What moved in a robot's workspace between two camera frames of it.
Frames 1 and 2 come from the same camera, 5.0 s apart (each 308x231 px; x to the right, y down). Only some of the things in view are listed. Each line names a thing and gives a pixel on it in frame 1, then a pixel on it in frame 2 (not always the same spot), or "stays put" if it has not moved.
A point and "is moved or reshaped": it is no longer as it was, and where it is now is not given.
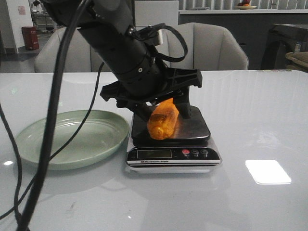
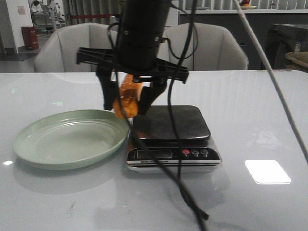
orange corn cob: [162, 121] is moved or reshaped
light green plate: [102, 134] stays put
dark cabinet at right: [283, 39] stays put
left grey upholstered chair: [82, 56] stays put
